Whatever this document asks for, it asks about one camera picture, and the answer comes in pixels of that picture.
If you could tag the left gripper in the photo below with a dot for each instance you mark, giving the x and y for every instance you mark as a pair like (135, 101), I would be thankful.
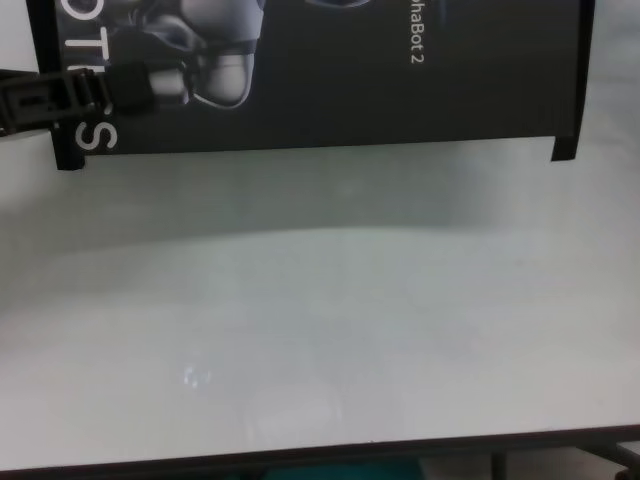
(27, 102)

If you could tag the black robot poster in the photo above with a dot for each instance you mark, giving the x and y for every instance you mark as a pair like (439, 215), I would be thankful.
(350, 75)

